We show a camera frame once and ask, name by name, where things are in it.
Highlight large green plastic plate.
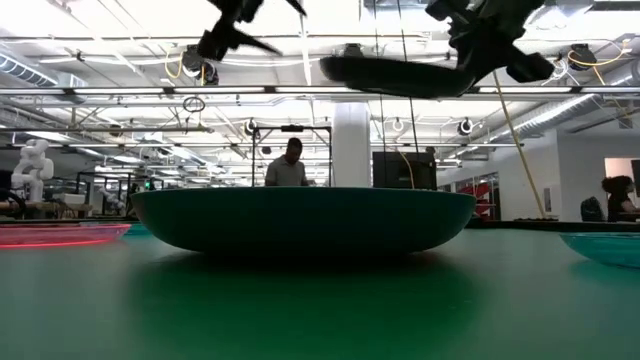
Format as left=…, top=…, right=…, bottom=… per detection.
left=130, top=186, right=477, bottom=256

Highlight black backpack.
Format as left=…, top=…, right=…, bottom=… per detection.
left=580, top=196, right=606, bottom=223

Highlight pink translucent plastic plate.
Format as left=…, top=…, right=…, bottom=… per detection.
left=0, top=222, right=132, bottom=250

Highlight white round column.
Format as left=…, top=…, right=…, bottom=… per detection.
left=331, top=102, right=372, bottom=189

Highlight person sitting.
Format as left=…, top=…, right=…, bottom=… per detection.
left=601, top=174, right=640, bottom=223

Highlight black hanging cable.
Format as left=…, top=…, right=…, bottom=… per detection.
left=373, top=0, right=387, bottom=153
left=397, top=0, right=420, bottom=154

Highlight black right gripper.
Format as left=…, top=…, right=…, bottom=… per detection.
left=424, top=0, right=555, bottom=89

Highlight wooden workbench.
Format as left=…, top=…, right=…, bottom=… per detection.
left=0, top=201, right=94, bottom=220

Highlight person standing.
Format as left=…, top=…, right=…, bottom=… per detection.
left=264, top=137, right=310, bottom=188

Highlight yellow hanging cable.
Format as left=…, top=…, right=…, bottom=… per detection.
left=492, top=69, right=547, bottom=220

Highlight magenta opaque plastic plate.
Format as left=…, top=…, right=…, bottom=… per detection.
left=318, top=54, right=477, bottom=100

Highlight white humanoid robot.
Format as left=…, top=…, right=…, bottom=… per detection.
left=10, top=138, right=55, bottom=204

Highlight black cable loop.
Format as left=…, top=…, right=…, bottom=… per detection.
left=182, top=95, right=207, bottom=114

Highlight long overhead light bar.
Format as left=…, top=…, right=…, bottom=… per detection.
left=0, top=85, right=640, bottom=96

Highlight black metal frame rig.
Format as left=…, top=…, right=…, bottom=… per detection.
left=251, top=124, right=333, bottom=188

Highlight black monitor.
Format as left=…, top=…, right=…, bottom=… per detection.
left=372, top=151, right=438, bottom=191

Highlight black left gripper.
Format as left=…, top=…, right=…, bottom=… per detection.
left=197, top=0, right=308, bottom=62

